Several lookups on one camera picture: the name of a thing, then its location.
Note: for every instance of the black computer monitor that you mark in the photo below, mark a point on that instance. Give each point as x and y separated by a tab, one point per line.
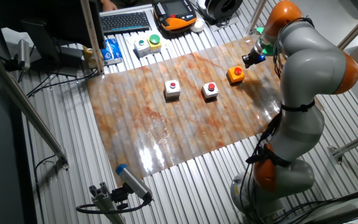
57	21

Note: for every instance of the grey metal base plate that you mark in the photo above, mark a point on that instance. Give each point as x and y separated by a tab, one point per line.
232	25

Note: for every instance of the grey box flat red button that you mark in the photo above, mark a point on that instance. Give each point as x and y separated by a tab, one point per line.
172	90

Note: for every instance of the black camera clamp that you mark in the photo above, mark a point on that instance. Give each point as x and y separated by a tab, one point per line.
120	194

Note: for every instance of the silver camera blue cap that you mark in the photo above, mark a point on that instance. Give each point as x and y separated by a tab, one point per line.
132	182

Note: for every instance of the short aluminium profile stub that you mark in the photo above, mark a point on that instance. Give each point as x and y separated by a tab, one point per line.
104	202

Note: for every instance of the blue white tissue packet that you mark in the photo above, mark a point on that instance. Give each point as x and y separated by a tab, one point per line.
112	51

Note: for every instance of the orange black teach pendant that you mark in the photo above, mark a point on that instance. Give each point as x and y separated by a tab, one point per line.
174	15

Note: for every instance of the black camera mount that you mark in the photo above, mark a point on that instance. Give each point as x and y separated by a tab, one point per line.
11	65

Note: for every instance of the black computer keyboard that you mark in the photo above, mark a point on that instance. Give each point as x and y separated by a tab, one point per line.
124	22

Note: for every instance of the yellow box green mushroom button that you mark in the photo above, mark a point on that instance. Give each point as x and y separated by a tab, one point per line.
154	43

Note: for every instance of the marble pattern table mat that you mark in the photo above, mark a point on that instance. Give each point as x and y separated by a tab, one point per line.
166	130

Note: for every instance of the grey box red mushroom button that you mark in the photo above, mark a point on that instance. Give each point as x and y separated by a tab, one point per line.
210	91

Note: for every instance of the long dark frame bar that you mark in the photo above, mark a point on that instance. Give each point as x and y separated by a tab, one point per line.
26	107

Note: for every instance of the orange box red mushroom button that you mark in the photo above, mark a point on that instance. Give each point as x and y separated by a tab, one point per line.
235	76

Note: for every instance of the white computer mouse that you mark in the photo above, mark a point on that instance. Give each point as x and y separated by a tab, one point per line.
197	25

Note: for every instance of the yellow plastic bag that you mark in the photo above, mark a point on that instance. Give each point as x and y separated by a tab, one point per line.
88	56

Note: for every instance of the person's bare hand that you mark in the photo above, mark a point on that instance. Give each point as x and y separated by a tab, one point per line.
108	4

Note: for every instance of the tan aluminium upright post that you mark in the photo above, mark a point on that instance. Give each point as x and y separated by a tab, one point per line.
92	37

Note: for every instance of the plain silver camera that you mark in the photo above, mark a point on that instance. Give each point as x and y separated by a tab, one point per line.
23	54

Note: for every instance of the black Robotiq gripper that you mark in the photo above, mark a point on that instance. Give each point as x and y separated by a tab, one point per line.
257	58

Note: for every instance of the grey box small green button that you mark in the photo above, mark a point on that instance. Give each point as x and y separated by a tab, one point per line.
141	48

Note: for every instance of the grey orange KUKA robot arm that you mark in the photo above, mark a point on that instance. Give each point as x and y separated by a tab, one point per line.
309	68

